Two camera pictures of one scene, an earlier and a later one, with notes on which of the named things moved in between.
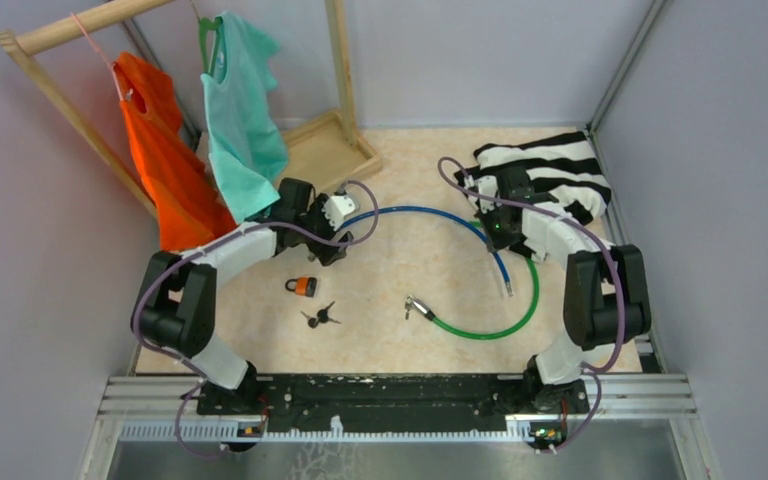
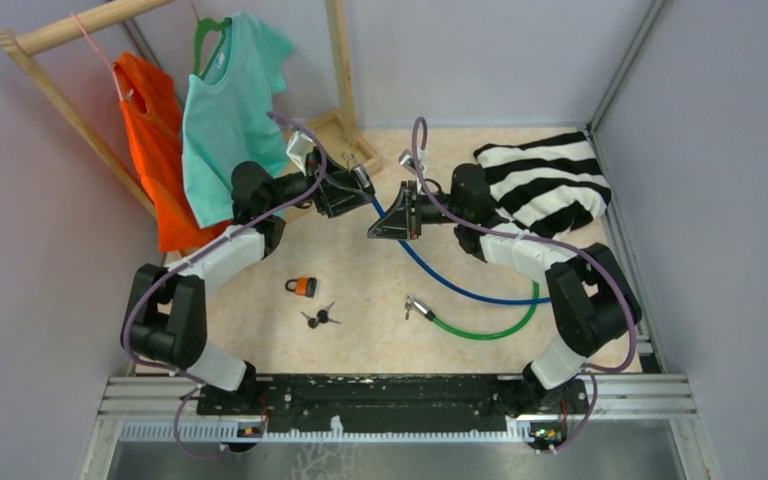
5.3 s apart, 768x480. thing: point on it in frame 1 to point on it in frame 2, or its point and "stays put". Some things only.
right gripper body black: [497, 234] to [425, 210]
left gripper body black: [316, 222] to [315, 161]
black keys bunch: [322, 317] stays put
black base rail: [395, 404] stays put
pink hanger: [108, 61] stays put
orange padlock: [305, 286] stays put
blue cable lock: [436, 212] to [362, 179]
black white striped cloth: [563, 167] stays put
